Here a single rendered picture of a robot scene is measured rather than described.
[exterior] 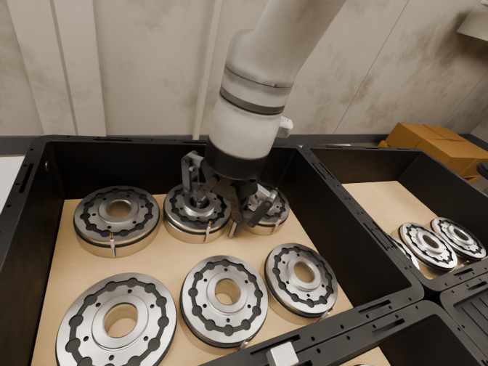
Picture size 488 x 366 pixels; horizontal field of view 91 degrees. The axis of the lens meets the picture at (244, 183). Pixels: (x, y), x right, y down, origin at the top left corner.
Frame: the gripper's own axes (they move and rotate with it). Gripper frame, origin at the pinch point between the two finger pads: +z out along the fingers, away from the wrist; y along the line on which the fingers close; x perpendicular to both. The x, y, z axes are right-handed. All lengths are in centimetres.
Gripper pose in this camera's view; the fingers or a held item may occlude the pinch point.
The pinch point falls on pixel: (217, 218)
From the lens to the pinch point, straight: 37.9
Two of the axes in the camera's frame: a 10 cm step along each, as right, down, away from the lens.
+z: -2.6, 7.4, 6.2
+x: 3.9, -5.0, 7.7
